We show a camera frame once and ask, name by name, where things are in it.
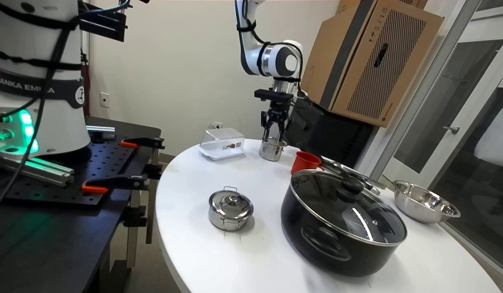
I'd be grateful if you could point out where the glass lid with black knob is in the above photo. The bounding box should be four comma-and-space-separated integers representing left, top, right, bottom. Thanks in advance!
288, 167, 409, 248

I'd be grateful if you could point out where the small metal bowl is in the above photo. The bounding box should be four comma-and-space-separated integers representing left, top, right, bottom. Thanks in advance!
207, 185, 256, 232

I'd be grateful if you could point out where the black perforated workbench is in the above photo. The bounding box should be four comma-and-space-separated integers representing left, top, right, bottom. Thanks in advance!
0, 115, 166, 293

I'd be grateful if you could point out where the aluminium profile rail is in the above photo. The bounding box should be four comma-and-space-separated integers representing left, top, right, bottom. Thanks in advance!
0, 149, 77, 188

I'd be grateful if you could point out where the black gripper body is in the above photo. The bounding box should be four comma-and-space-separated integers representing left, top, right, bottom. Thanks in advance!
259, 99, 295, 129

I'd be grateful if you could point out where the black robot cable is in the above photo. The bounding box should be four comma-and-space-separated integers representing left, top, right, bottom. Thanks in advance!
233, 0, 275, 77

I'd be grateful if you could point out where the red plastic cup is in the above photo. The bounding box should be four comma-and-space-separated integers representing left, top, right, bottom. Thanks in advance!
291, 149, 324, 175

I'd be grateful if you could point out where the clear plastic container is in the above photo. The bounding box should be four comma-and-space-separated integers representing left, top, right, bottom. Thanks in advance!
199, 126, 246, 162

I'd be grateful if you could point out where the small open steel pot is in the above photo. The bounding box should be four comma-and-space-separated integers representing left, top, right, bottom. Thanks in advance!
259, 141, 288, 162

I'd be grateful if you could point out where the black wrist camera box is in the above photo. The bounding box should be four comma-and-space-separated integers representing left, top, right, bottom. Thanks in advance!
254, 87, 296, 103

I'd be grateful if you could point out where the brown cardboard box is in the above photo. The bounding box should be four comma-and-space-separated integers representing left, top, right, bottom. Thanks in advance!
301, 0, 445, 128

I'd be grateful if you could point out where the large black cooking pot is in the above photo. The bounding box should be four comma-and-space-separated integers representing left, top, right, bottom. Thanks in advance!
280, 167, 410, 276

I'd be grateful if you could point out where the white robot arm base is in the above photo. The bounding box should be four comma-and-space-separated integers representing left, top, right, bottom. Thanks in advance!
0, 0, 93, 159

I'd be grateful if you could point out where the black mounted box device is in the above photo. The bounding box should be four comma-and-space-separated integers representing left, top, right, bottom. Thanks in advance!
78, 2, 127, 42

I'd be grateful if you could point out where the shiny steel bowl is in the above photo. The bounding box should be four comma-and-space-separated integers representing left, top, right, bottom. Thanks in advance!
392, 178, 462, 224

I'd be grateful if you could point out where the black clamp orange handle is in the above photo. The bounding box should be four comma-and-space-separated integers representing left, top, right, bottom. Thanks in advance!
119, 136, 166, 151
80, 173, 150, 196

